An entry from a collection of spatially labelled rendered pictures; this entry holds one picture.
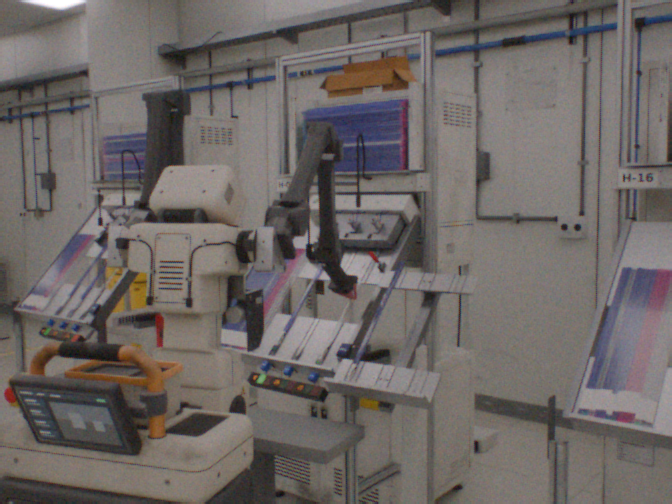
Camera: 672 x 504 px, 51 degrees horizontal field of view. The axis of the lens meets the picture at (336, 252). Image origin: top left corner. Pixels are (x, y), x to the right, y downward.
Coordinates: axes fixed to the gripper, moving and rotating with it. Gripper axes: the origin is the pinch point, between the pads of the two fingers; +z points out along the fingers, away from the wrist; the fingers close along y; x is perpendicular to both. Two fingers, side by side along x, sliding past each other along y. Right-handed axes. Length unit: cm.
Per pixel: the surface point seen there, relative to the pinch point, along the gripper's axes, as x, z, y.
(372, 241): -22.8, -4.0, 1.0
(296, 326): 15.3, 0.4, 18.4
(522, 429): -43, 178, 4
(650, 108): -76, -14, -87
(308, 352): 24.9, 0.3, 6.7
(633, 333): 1, 0, -97
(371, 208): -36.9, -6.8, 7.2
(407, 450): 42, 22, -32
